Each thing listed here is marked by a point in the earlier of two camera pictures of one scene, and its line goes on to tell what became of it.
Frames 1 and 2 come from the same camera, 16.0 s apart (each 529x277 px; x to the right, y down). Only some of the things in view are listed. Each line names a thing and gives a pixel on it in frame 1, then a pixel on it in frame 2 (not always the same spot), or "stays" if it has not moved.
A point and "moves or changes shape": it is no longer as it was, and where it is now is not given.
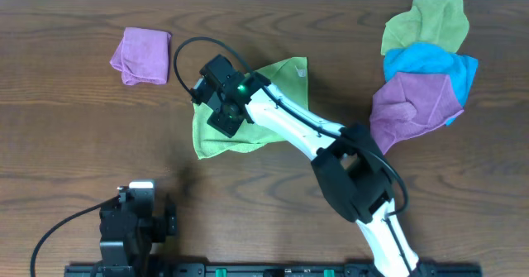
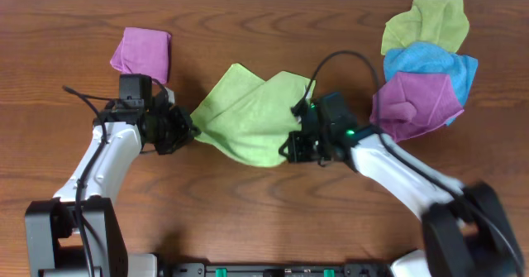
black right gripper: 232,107 → 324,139
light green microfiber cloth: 288,78 moves or changes shape
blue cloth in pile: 429,58 stays
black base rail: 266,270 stays
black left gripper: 164,224 → 178,129
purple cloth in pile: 411,103 stays
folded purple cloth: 143,56 stays
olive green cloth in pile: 437,18 stays
